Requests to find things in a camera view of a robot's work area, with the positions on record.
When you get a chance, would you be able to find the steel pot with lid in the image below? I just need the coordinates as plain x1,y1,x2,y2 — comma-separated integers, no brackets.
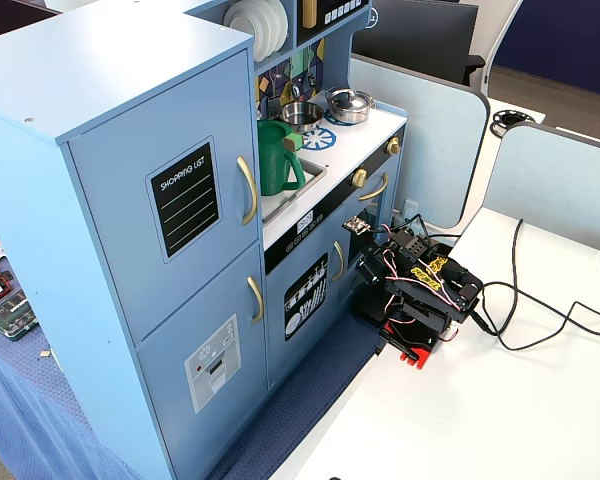
325,88,376,124

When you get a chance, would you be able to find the toy steel sink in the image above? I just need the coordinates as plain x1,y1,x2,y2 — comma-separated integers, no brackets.
262,157,328,224

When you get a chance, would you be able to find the blue woven mat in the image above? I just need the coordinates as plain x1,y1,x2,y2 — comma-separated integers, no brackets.
0,204,381,480

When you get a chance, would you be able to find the black power cable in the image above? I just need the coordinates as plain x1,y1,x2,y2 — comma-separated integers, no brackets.
472,218,527,351

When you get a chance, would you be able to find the steel open pan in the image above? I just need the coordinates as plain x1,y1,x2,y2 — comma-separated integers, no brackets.
279,101,325,134

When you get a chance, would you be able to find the hanging steel ladle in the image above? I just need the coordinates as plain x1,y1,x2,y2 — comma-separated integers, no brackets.
290,49,302,100

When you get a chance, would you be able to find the bare wrist camera board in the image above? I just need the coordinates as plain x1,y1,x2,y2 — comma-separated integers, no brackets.
342,216,372,236

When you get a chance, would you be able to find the blue ice dispenser door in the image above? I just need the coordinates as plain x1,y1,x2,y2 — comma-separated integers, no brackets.
134,242,270,479

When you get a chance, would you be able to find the black monitor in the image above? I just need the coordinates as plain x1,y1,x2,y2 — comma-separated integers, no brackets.
352,0,487,87

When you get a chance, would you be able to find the blue shopping list door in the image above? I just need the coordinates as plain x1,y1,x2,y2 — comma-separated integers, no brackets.
65,47,262,347

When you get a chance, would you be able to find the blue dishwasher print door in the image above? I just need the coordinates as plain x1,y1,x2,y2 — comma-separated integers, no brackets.
264,219,350,392

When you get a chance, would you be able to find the gold fridge door handle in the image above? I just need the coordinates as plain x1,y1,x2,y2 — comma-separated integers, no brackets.
246,275,265,325
236,154,259,227

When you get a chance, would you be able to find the gold dishwasher door handle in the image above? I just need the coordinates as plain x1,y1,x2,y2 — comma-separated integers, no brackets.
331,240,346,282

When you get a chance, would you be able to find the black cable spool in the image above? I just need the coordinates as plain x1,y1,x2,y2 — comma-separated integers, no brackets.
489,110,529,137

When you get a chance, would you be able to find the blue oven door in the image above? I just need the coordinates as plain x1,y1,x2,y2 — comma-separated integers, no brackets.
342,154,402,271

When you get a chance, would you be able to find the red arm base clamp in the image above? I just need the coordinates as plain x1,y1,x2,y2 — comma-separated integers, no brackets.
378,319,434,372

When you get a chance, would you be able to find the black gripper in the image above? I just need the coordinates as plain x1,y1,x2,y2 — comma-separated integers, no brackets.
352,242,397,326

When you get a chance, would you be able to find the black usb cable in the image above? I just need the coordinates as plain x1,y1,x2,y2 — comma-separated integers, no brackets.
479,282,600,337

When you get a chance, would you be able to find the blue toy kitchen cabinet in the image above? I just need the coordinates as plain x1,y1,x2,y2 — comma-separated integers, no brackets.
0,0,409,480

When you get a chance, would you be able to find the black toy microwave door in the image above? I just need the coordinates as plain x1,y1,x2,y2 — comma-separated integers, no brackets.
297,0,371,46

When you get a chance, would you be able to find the gold oven door handle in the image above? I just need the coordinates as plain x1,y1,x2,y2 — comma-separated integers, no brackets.
357,172,390,202

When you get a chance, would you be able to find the white plate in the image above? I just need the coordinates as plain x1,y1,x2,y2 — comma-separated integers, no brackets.
268,0,289,51
222,1,258,41
249,0,277,59

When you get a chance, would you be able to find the light blue desk partition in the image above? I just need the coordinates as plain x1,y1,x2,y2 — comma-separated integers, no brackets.
459,122,600,251
348,53,491,231

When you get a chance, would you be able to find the green plastic pitcher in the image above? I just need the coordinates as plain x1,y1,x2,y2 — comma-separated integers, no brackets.
257,118,307,197

